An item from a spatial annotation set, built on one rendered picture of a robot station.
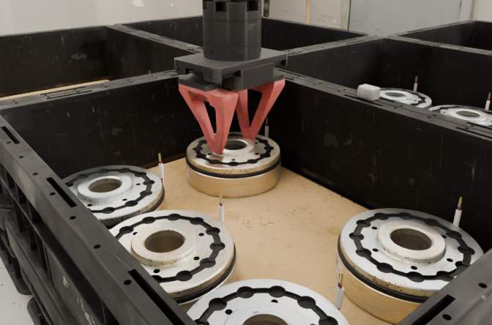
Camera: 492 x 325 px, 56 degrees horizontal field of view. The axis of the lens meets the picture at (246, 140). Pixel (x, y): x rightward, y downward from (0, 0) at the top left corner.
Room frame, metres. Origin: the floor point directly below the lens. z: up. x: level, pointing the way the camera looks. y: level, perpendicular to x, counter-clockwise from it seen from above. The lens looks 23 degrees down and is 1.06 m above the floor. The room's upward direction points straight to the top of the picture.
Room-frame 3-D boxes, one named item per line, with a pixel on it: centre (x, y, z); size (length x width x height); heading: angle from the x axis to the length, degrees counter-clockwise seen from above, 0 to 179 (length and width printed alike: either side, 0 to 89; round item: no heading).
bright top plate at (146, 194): (0.37, 0.13, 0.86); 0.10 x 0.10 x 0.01
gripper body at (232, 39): (0.46, 0.01, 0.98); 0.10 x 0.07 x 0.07; 136
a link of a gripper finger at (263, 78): (0.46, 0.01, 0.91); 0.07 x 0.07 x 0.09; 46
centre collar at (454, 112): (0.56, -0.28, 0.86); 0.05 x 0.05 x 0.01
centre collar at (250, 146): (0.46, 0.01, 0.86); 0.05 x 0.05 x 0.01
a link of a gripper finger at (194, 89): (0.45, 0.02, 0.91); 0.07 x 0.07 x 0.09; 46
